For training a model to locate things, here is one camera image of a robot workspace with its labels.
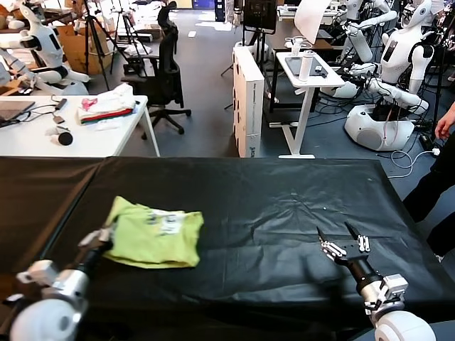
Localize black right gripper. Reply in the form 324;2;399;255
316;221;383;292

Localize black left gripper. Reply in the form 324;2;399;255
78;222;118;276

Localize yellow-green t-shirt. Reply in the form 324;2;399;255
102;195;205;270

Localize folded clothes stack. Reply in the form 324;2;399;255
76;83;138;126

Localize person's bare hand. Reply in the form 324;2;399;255
435;115;455;140

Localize brownish black tablecloth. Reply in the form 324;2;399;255
0;156;107;278

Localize white rectangular table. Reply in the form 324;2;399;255
0;94;161;158

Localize person's black trousers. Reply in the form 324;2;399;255
403;136;455;264

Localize large black tablecloth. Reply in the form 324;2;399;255
21;156;455;341

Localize small white standing desk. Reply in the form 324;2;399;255
269;51;346;160

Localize grey laptop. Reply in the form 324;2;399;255
0;101;36;129

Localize black office chair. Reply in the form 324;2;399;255
120;1;192;140

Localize tall white cardboard box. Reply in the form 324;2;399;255
232;45;266;158

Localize black stand pole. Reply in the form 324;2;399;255
424;21;451;143

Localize brown cardboard box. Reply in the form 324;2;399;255
56;24;111;75

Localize white thermos bottle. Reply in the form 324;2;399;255
297;49;316;82

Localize tall black tripod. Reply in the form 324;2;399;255
73;0;124;92

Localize dark tablet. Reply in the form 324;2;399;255
286;55;330;77

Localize white humanoid robot left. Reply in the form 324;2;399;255
0;0;90;96

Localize white humanoid robot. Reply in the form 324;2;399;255
332;0;437;152
339;0;397;65
0;0;90;96

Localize white humanoid robot right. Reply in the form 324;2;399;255
332;0;437;152

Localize short black tripod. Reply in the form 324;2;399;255
113;5;150;77

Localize white headset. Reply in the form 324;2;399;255
284;35;314;49

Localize white curved sheet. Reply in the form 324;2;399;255
295;0;330;45

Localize black monitor on stand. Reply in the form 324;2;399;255
242;0;278;47

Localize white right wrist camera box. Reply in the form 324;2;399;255
364;273;409;315

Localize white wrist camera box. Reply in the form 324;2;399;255
16;259;60;296
364;273;409;315

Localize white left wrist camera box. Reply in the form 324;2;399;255
16;259;60;296

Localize white floor cable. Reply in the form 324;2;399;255
385;148;438;178

